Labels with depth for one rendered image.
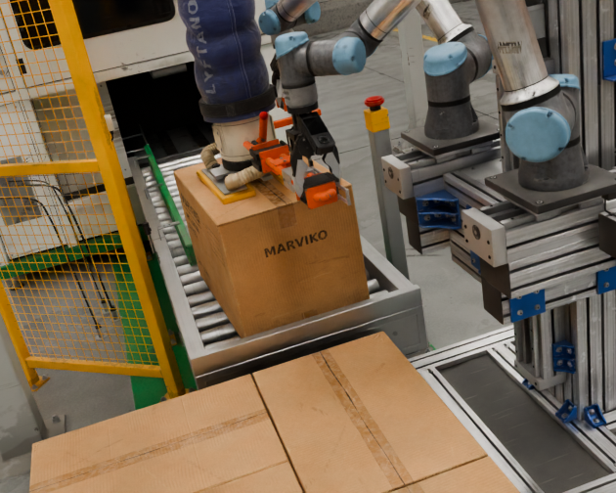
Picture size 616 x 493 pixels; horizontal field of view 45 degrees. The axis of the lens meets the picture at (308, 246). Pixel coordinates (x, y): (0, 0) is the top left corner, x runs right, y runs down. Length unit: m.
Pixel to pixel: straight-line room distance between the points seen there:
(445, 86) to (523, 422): 1.00
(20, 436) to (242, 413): 1.27
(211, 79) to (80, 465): 1.08
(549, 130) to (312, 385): 0.92
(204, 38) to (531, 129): 1.02
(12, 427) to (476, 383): 1.68
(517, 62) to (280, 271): 0.96
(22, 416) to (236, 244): 1.27
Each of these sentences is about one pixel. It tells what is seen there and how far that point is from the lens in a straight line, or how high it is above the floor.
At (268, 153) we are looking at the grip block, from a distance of 2.02.
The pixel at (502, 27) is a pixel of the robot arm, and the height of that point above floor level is 1.41.
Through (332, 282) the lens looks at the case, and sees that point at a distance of 2.20.
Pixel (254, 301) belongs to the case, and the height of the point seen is 0.69.
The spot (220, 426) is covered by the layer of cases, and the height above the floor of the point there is 0.54.
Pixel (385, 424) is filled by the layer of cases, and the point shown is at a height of 0.54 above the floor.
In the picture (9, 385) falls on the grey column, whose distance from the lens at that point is 2.94.
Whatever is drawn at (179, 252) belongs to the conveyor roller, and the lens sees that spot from 2.99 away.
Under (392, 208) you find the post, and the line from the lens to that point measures 2.74.
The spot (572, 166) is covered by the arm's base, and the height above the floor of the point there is 1.08.
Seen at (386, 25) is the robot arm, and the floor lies 1.41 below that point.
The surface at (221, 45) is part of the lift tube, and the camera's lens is 2.14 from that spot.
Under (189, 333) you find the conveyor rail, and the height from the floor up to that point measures 0.59.
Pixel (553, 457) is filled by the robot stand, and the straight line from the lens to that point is 2.23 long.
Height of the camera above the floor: 1.68
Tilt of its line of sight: 24 degrees down
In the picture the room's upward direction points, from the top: 11 degrees counter-clockwise
